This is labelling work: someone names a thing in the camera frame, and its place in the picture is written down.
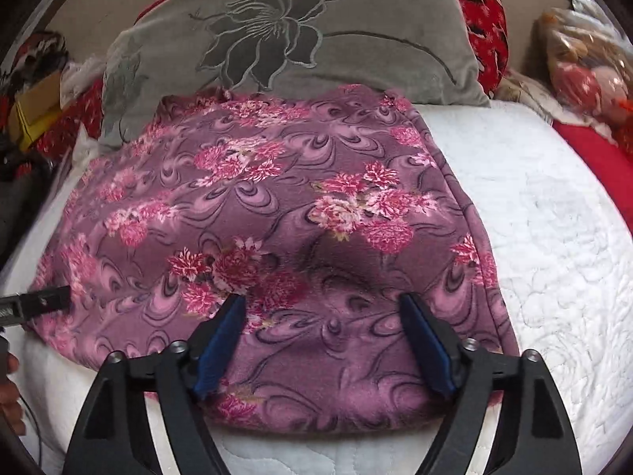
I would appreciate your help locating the left hand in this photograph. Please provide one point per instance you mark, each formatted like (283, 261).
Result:
(12, 409)

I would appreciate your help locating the dark green puffer jacket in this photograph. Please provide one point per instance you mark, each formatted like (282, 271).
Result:
(21, 201)

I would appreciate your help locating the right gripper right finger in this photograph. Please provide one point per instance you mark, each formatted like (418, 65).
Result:
(534, 433)

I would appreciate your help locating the cardboard box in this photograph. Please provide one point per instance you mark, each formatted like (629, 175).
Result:
(34, 111)

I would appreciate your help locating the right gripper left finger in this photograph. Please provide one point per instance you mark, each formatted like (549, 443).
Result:
(112, 434)

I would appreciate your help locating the pile of clothes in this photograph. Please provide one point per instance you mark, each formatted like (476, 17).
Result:
(43, 53)

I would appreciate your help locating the plush toy in plastic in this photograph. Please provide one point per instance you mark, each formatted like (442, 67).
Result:
(589, 65)

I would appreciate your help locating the grey floral pillow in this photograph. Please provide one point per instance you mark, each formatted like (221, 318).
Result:
(296, 39)

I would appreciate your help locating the purple floral shirt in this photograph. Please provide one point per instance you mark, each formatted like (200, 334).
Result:
(320, 212)

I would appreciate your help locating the red blanket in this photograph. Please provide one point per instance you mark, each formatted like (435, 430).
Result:
(607, 162)

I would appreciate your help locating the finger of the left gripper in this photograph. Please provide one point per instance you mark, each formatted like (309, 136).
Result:
(21, 308)

